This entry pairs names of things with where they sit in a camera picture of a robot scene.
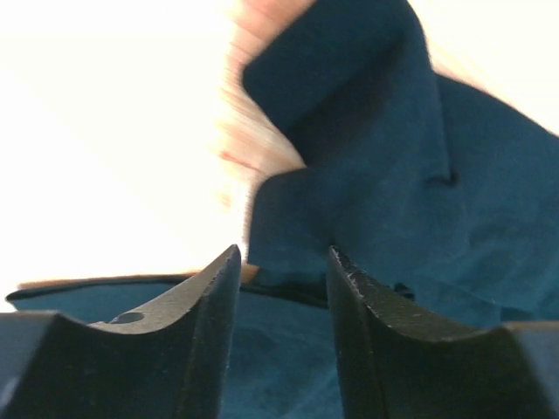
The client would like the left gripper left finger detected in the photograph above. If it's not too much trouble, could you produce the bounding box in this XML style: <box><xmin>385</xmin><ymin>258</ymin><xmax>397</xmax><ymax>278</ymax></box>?
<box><xmin>1</xmin><ymin>245</ymin><xmax>241</xmax><ymax>419</ymax></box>

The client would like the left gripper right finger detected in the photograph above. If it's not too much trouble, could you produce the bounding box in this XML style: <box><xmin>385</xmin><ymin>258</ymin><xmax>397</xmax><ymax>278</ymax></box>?
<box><xmin>326</xmin><ymin>248</ymin><xmax>558</xmax><ymax>419</ymax></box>

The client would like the black t shirt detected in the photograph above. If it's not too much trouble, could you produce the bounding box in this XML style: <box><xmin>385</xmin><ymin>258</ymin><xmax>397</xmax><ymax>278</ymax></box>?
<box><xmin>1</xmin><ymin>1</ymin><xmax>558</xmax><ymax>418</ymax></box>

